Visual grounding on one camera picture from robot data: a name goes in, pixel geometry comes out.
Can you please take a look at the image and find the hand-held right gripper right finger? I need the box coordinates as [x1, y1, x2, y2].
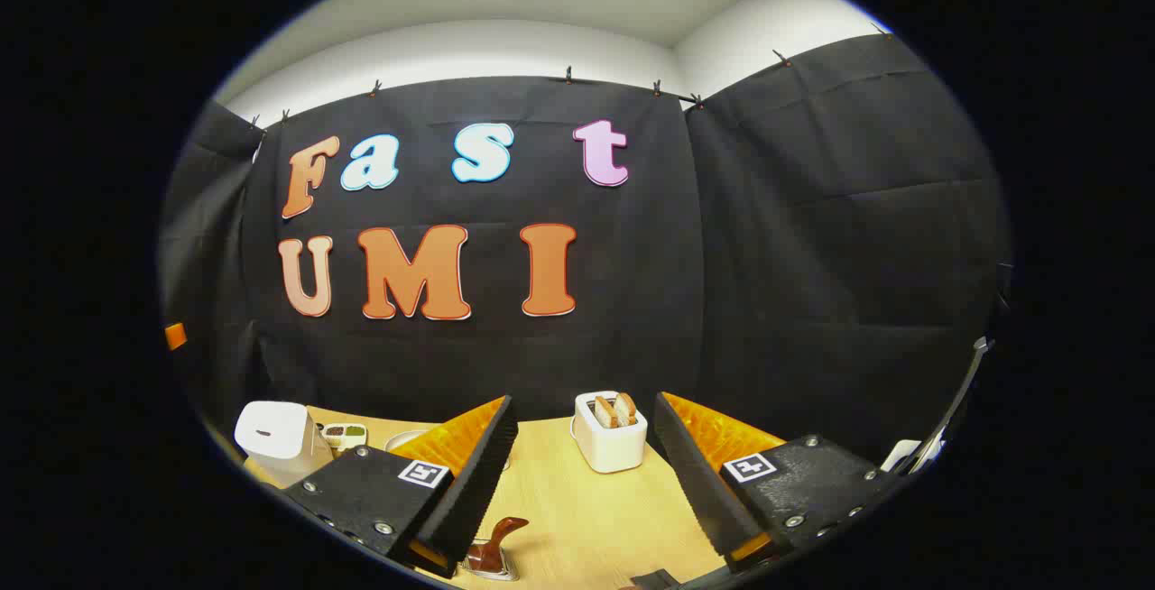
[651, 391, 905, 575]

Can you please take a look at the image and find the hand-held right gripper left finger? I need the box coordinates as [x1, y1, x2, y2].
[282, 394, 521, 580]

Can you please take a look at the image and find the white rice cooker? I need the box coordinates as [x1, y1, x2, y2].
[234, 401, 335, 489]

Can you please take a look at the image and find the brown wooden spoon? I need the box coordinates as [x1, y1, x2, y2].
[467, 517, 531, 573]

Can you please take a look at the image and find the small dish of beans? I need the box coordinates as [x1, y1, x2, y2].
[320, 423, 368, 456]

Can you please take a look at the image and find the cream toaster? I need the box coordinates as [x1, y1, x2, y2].
[570, 391, 649, 474]

